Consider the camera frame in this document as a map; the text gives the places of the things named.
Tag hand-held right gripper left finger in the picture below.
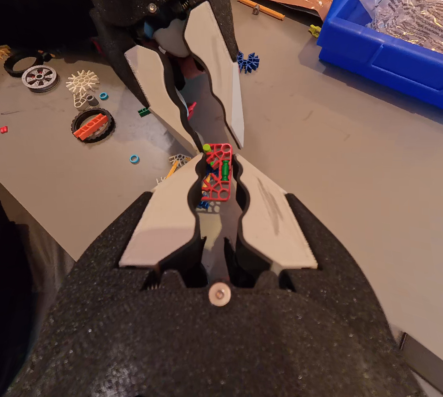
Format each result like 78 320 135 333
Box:
119 153 209 288

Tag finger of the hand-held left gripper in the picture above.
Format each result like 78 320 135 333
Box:
124 44 205 155
183 0 245 149

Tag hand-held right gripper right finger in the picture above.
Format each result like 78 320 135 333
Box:
224 154 318 288

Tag colourful rod connector toy model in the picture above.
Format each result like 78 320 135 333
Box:
156 143 222 211

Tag red connectors with green clip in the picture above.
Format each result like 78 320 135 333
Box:
201 143 233 202

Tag person's left hand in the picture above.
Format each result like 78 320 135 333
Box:
180 54 207 79

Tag blue snowflake connector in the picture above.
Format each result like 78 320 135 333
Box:
236 52 260 74

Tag black toy tyre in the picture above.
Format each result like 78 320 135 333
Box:
3 53 44 78
71 108 116 144

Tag orange toy rod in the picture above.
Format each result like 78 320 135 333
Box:
237 0 286 21

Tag white snowflake connector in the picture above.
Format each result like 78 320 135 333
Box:
66 70 100 96

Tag orange connector piece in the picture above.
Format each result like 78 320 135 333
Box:
73 113 108 140

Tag grey toy wheel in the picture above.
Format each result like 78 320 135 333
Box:
21 65 60 93

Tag person's leg in jeans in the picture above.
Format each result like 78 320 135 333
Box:
21 221 77 304

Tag blue plastic bin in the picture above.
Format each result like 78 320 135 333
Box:
317 0 443 110

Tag person's torso black sweater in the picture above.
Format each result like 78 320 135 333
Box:
0 193 49 391

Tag crumpled clear plastic bags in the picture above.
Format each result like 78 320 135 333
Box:
354 0 443 53

